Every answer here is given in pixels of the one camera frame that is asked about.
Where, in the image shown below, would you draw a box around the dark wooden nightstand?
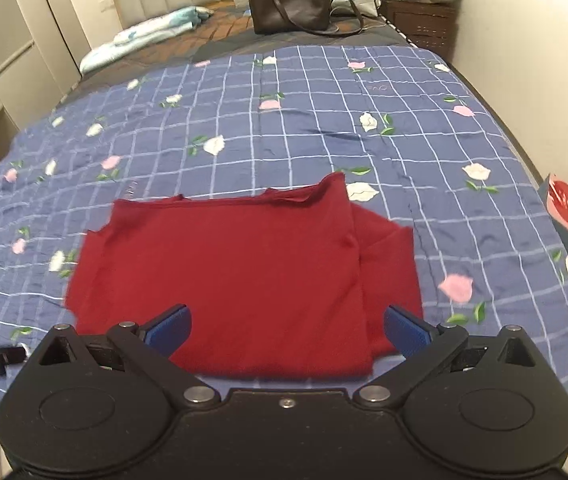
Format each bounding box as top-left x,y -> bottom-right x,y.
380,0 -> 459,62

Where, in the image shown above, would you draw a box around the blue floral checked quilt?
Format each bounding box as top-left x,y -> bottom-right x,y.
0,46 -> 568,392

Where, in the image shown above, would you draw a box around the dark brown shoulder bag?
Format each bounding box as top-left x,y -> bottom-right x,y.
248,0 -> 364,38

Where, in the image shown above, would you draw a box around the red knit sweater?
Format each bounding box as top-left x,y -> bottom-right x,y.
65,172 -> 423,379

